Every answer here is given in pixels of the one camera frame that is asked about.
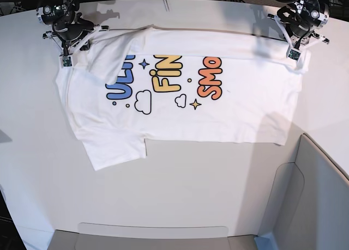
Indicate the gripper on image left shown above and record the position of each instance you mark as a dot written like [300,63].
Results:
[72,37]

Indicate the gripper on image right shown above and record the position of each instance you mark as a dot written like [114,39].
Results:
[301,31]

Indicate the white printed t-shirt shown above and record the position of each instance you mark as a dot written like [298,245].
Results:
[178,85]

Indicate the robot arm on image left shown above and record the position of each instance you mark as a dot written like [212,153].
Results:
[65,11]

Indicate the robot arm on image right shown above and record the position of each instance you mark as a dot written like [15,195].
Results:
[303,7]

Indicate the grey side panel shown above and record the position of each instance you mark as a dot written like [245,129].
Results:
[308,204]

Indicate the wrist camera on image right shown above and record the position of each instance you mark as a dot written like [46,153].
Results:
[294,54]

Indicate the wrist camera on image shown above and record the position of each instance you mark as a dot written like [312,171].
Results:
[294,54]
[66,61]

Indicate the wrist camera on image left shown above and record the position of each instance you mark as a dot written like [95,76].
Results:
[66,61]

